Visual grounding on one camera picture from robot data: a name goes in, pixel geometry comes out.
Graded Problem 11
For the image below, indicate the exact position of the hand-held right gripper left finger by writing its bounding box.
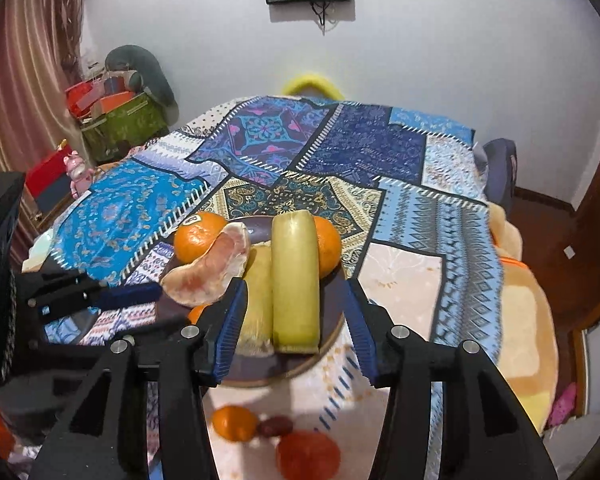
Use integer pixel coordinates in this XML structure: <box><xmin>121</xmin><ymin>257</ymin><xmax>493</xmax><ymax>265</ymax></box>
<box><xmin>27</xmin><ymin>277</ymin><xmax>251</xmax><ymax>480</ymax></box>

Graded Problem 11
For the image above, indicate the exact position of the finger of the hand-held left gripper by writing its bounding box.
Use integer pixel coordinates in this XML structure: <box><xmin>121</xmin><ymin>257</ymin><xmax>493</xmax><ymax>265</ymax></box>
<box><xmin>25</xmin><ymin>337</ymin><xmax>113</xmax><ymax>377</ymax></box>
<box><xmin>15</xmin><ymin>272</ymin><xmax>164</xmax><ymax>322</ymax></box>

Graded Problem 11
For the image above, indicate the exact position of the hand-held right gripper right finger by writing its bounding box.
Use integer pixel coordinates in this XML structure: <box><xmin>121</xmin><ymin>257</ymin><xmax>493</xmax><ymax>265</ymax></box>
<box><xmin>342</xmin><ymin>278</ymin><xmax>561</xmax><ymax>480</ymax></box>

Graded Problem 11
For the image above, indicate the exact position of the yellow banana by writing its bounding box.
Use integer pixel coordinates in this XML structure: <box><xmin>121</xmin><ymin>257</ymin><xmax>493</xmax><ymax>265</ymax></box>
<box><xmin>236</xmin><ymin>241</ymin><xmax>276</xmax><ymax>359</ymax></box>
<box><xmin>271</xmin><ymin>210</ymin><xmax>322</xmax><ymax>357</ymax></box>

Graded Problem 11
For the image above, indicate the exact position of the dark purple round plate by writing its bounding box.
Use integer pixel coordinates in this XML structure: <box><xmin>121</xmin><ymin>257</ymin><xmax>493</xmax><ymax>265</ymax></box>
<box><xmin>157</xmin><ymin>215</ymin><xmax>352</xmax><ymax>389</ymax></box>

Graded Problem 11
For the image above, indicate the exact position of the large orange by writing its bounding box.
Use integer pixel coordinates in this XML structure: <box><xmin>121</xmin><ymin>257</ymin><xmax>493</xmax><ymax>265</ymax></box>
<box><xmin>173</xmin><ymin>211</ymin><xmax>229</xmax><ymax>265</ymax></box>
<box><xmin>312</xmin><ymin>216</ymin><xmax>342</xmax><ymax>280</ymax></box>

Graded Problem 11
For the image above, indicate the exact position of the dark blue box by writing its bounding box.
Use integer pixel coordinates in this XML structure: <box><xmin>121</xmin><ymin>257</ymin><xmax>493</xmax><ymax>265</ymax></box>
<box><xmin>34</xmin><ymin>185</ymin><xmax>79</xmax><ymax>222</ymax></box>

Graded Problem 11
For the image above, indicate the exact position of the red gift box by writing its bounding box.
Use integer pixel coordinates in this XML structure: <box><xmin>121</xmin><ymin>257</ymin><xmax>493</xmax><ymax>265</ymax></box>
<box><xmin>24</xmin><ymin>149</ymin><xmax>77</xmax><ymax>197</ymax></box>

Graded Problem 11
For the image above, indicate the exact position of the pink plush toy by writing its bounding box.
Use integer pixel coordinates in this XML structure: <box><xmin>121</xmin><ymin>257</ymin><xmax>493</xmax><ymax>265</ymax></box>
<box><xmin>62</xmin><ymin>150</ymin><xmax>99</xmax><ymax>197</ymax></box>

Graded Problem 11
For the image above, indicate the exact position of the dark red date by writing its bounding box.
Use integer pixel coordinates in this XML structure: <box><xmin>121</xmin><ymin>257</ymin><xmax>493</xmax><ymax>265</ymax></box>
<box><xmin>256</xmin><ymin>416</ymin><xmax>295</xmax><ymax>439</ymax></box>

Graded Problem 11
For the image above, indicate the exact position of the red tomato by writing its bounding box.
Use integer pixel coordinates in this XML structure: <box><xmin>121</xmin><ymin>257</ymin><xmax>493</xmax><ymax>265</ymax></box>
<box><xmin>275</xmin><ymin>430</ymin><xmax>342</xmax><ymax>480</ymax></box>

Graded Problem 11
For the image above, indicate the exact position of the striped brown curtain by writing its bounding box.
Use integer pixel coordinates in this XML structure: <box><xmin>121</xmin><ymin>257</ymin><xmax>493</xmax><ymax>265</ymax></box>
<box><xmin>0</xmin><ymin>0</ymin><xmax>89</xmax><ymax>271</ymax></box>

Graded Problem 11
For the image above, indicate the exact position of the red bag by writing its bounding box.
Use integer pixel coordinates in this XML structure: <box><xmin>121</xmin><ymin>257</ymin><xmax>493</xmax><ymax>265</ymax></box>
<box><xmin>65</xmin><ymin>80</ymin><xmax>107</xmax><ymax>117</ymax></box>

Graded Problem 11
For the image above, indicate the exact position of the orange fleece blanket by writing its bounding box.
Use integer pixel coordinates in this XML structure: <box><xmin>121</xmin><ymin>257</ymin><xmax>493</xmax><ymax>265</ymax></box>
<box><xmin>487</xmin><ymin>205</ymin><xmax>562</xmax><ymax>437</ymax></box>

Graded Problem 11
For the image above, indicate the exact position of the green cardboard box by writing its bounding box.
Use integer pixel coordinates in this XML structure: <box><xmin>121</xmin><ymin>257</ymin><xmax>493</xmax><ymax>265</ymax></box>
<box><xmin>80</xmin><ymin>92</ymin><xmax>169</xmax><ymax>167</ymax></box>

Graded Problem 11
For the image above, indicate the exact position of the orange box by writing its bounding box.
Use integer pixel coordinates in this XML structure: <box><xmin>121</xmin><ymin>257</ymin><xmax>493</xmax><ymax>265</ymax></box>
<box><xmin>92</xmin><ymin>91</ymin><xmax>137</xmax><ymax>117</ymax></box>

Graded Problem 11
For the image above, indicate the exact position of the blue patchwork blanket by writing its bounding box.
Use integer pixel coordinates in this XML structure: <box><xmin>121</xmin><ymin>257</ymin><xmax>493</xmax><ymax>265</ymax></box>
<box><xmin>22</xmin><ymin>95</ymin><xmax>507</xmax><ymax>480</ymax></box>

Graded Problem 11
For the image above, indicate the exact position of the dark blue bag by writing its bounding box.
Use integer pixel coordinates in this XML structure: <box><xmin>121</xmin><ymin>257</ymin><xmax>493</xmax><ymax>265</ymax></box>
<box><xmin>479</xmin><ymin>139</ymin><xmax>519</xmax><ymax>202</ymax></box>

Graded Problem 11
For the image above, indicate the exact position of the pink cloth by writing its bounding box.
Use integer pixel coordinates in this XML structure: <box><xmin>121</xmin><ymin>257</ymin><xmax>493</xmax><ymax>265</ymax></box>
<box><xmin>550</xmin><ymin>382</ymin><xmax>579</xmax><ymax>429</ymax></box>

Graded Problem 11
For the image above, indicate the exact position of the grey curved pillow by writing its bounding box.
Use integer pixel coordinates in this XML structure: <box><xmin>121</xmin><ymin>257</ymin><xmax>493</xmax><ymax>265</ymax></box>
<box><xmin>104</xmin><ymin>45</ymin><xmax>177</xmax><ymax>109</ymax></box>

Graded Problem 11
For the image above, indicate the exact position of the yellow foam ring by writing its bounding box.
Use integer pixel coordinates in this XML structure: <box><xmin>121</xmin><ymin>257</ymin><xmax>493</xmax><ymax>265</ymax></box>
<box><xmin>282</xmin><ymin>74</ymin><xmax>344</xmax><ymax>99</ymax></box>

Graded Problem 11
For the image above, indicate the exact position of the black monitor cable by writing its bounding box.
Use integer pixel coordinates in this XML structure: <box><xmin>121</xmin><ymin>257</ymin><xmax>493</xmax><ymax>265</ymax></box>
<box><xmin>310</xmin><ymin>0</ymin><xmax>342</xmax><ymax>29</ymax></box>

